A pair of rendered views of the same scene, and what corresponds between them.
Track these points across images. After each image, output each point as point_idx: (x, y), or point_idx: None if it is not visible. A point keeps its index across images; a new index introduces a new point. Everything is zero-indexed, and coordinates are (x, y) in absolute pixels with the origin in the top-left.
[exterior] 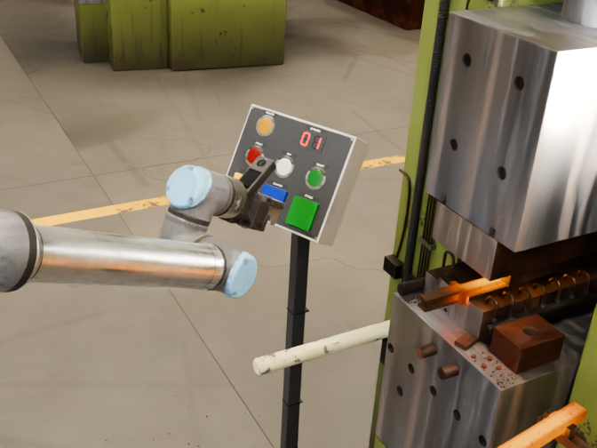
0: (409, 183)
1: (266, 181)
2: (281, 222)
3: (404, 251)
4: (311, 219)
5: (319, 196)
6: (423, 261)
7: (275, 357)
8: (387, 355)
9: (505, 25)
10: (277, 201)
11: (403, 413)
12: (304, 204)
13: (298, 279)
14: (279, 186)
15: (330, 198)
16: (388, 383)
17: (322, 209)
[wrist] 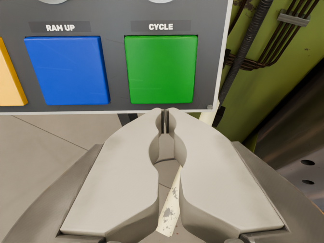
0: None
1: (25, 31)
2: (120, 105)
3: (231, 36)
4: (191, 76)
5: (189, 14)
6: (276, 42)
7: (174, 213)
8: (296, 164)
9: None
10: (311, 232)
11: (305, 190)
12: (160, 50)
13: (130, 115)
14: (67, 29)
15: (224, 9)
16: (285, 175)
17: (207, 45)
